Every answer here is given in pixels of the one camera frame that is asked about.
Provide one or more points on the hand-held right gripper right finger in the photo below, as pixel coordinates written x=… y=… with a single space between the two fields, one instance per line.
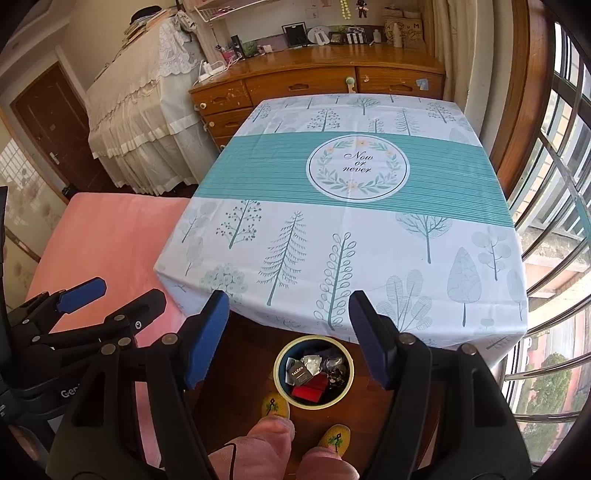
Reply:
x=369 y=341

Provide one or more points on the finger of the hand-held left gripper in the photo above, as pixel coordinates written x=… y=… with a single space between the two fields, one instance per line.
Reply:
x=78 y=295
x=138 y=309

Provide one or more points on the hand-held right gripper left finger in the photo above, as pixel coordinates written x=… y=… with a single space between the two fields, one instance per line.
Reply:
x=207 y=341

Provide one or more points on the clear plastic wrapper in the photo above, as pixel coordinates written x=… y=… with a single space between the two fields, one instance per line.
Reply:
x=334 y=367

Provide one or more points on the blue trash bin cream rim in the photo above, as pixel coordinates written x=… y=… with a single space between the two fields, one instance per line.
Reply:
x=278 y=369

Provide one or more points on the red gold-printed paper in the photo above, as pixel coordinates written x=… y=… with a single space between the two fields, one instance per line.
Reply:
x=309 y=390

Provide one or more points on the pink bed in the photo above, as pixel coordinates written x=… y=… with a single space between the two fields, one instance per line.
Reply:
x=111 y=240

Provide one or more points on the grey small box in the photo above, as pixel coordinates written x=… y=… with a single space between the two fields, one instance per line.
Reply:
x=298 y=371

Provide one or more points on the yellow embroidered slipper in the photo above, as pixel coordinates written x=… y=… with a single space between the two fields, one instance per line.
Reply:
x=275 y=407
x=334 y=441

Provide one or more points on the tree-printed tablecloth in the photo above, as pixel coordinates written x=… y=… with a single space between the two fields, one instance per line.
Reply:
x=323 y=240

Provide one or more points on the patterned glass sliding door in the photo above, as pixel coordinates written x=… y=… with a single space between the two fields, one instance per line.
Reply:
x=23 y=198

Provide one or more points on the person's pink pants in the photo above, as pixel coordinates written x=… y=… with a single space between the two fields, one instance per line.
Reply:
x=263 y=447

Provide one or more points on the brown wooden door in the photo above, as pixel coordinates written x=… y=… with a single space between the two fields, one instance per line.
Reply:
x=55 y=129

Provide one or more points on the lace-covered white furniture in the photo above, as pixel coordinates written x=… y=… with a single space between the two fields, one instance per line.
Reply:
x=134 y=106

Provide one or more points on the metal window grille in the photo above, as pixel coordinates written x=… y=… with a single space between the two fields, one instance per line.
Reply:
x=563 y=184

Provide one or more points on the white power strip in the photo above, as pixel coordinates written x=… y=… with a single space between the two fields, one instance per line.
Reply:
x=211 y=69

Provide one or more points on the green drawer knob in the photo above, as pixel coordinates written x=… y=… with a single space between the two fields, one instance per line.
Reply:
x=351 y=83

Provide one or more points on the wooden dresser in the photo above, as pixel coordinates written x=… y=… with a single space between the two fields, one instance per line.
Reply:
x=295 y=74

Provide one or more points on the cream curtain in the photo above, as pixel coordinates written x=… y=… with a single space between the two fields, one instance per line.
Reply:
x=461 y=55

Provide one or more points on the white round ornament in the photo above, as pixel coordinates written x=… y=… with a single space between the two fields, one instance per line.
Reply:
x=318 y=36

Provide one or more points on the wooden window frame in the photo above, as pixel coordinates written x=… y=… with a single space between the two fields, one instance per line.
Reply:
x=517 y=92

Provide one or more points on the black photo frame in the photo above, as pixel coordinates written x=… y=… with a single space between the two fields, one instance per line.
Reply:
x=295 y=36

